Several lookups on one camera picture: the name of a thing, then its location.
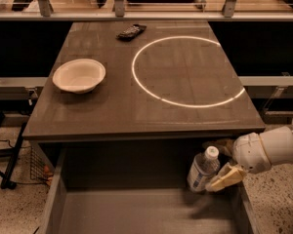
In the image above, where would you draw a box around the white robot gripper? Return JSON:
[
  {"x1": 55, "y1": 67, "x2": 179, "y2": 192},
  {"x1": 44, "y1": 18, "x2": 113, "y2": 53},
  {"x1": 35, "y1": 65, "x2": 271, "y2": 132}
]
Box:
[{"x1": 202, "y1": 133, "x2": 272, "y2": 192}]

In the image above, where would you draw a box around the clear blue-label plastic bottle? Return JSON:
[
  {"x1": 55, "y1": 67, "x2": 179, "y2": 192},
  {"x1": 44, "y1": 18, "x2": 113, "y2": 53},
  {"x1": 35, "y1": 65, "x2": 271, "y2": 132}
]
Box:
[{"x1": 187, "y1": 146, "x2": 220, "y2": 193}]

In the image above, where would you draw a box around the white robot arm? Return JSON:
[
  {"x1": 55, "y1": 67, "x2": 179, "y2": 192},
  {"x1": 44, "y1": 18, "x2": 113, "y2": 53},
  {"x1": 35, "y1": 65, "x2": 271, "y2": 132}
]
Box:
[{"x1": 203, "y1": 119, "x2": 293, "y2": 192}]

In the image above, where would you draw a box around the grey drawer cabinet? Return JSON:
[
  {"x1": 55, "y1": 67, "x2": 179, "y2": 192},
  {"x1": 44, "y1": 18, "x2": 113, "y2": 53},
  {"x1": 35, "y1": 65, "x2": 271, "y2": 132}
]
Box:
[{"x1": 21, "y1": 19, "x2": 267, "y2": 234}]

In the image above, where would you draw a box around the open grey top drawer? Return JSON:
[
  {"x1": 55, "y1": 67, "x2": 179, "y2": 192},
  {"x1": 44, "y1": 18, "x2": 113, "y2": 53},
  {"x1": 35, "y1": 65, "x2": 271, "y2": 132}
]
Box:
[{"x1": 37, "y1": 138, "x2": 260, "y2": 234}]

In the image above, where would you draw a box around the black remote control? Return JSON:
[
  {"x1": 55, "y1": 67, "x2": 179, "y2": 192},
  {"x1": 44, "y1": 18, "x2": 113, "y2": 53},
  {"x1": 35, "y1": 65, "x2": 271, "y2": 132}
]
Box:
[{"x1": 116, "y1": 24, "x2": 147, "y2": 42}]

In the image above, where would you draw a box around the white paper bowl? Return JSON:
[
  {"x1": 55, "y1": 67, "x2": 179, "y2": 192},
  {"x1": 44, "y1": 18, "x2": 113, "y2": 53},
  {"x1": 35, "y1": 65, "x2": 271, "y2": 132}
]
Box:
[{"x1": 52, "y1": 58, "x2": 105, "y2": 94}]

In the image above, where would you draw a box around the wire mesh basket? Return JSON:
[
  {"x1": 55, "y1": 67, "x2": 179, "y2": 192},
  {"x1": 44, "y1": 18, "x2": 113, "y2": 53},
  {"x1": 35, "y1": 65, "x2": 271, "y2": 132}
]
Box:
[{"x1": 30, "y1": 148, "x2": 54, "y2": 186}]

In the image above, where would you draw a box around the black stand with cable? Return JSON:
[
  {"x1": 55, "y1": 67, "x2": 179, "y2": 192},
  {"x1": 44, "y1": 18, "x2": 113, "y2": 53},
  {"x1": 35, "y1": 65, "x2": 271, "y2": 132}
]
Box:
[{"x1": 0, "y1": 112, "x2": 26, "y2": 190}]

